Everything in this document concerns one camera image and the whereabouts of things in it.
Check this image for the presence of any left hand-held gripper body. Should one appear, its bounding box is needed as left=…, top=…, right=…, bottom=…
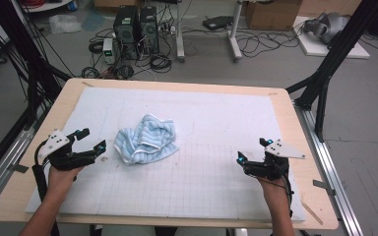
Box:
left=33, top=130, right=96, bottom=172

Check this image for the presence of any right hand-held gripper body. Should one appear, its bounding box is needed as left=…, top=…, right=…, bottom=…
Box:
left=242, top=139, right=306, bottom=182

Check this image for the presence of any blue striped towel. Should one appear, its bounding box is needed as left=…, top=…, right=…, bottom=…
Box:
left=113, top=113, right=180, bottom=165

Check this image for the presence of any person's right hand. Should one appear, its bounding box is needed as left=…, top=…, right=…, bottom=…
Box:
left=257, top=176, right=291, bottom=201

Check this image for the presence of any grey tape piece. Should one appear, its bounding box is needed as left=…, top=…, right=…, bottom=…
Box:
left=312, top=178, right=337, bottom=197
left=8, top=162, right=31, bottom=174

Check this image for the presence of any white foam mat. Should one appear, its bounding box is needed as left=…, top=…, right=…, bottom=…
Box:
left=24, top=86, right=307, bottom=223

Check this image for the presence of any white power supply unit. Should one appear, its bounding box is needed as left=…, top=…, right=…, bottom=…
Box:
left=102, top=37, right=117, bottom=65

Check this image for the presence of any white floor board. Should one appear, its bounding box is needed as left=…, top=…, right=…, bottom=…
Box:
left=291, top=15, right=371, bottom=60

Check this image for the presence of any white desk leg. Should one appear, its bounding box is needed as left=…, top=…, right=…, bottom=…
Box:
left=174, top=0, right=187, bottom=63
left=227, top=0, right=244, bottom=63

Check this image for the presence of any clear plastic bag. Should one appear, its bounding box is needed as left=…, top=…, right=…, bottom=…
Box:
left=48, top=13, right=84, bottom=35

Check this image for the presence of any wide black computer tower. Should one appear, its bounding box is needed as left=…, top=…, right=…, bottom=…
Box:
left=112, top=4, right=142, bottom=61

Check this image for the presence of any narrow black computer tower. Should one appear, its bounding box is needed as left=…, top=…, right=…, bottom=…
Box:
left=139, top=5, right=160, bottom=54

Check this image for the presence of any large cardboard box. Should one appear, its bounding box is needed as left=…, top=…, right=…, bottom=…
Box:
left=245, top=0, right=303, bottom=31

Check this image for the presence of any black flat case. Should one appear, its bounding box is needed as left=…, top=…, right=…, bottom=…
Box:
left=202, top=15, right=234, bottom=31

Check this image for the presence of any grey headset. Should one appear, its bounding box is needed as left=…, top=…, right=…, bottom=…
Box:
left=302, top=12, right=350, bottom=45

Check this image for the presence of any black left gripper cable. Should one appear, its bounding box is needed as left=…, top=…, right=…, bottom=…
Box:
left=31, top=139, right=62, bottom=236

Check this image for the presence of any aluminium rail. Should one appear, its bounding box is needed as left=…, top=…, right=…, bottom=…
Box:
left=293, top=103, right=364, bottom=236
left=0, top=126, right=37, bottom=216

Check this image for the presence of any tangle of floor cables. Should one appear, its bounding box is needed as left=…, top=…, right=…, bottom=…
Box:
left=235, top=27, right=307, bottom=59

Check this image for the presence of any coiled black cable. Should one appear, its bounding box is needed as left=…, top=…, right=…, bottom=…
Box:
left=149, top=53, right=173, bottom=74

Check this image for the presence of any black metal frame stand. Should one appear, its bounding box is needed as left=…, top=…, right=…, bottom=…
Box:
left=0, top=0, right=74, bottom=130
left=284, top=0, right=378, bottom=143

